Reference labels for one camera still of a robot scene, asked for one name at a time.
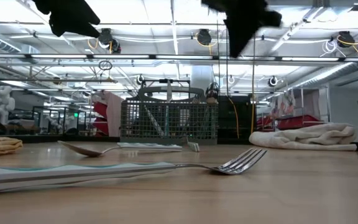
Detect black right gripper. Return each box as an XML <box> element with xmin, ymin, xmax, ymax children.
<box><xmin>201</xmin><ymin>0</ymin><xmax>283</xmax><ymax>59</ymax></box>

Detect black frame workstation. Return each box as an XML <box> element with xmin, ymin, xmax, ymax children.
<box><xmin>31</xmin><ymin>105</ymin><xmax>89</xmax><ymax>135</ymax></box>

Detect yellow extension cable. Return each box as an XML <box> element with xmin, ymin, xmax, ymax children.
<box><xmin>227</xmin><ymin>96</ymin><xmax>241</xmax><ymax>140</ymax></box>

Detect silver ventilation duct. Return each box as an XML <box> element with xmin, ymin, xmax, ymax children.
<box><xmin>278</xmin><ymin>61</ymin><xmax>358</xmax><ymax>91</ymax></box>

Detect gray mesh cutlery basket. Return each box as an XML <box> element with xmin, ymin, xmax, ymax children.
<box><xmin>119</xmin><ymin>85</ymin><xmax>219</xmax><ymax>146</ymax></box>

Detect hanging black cable ring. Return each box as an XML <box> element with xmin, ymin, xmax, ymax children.
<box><xmin>98</xmin><ymin>59</ymin><xmax>114</xmax><ymax>72</ymax></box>

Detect red storage bins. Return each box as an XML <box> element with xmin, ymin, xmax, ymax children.
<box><xmin>255</xmin><ymin>113</ymin><xmax>326</xmax><ymax>131</ymax></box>
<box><xmin>91</xmin><ymin>100</ymin><xmax>109</xmax><ymax>136</ymax></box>

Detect white building pillar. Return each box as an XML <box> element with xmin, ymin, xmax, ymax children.
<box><xmin>191</xmin><ymin>63</ymin><xmax>214</xmax><ymax>94</ymax></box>

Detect fork with teal-white handle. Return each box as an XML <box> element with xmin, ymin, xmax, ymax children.
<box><xmin>0</xmin><ymin>147</ymin><xmax>269</xmax><ymax>194</ymax></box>

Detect white robot figure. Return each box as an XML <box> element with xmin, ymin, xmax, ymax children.
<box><xmin>0</xmin><ymin>85</ymin><xmax>16</xmax><ymax>125</ymax></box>

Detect metal shelf rack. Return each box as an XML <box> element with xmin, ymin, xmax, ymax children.
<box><xmin>261</xmin><ymin>84</ymin><xmax>331</xmax><ymax>131</ymax></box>

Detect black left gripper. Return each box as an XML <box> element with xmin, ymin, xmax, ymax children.
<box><xmin>31</xmin><ymin>0</ymin><xmax>102</xmax><ymax>39</ymax></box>

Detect white checkered dish towel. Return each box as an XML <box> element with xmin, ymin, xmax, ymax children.
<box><xmin>248</xmin><ymin>122</ymin><xmax>358</xmax><ymax>152</ymax></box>

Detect black metal table frame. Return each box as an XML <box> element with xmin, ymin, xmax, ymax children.
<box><xmin>11</xmin><ymin>133</ymin><xmax>358</xmax><ymax>152</ymax></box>

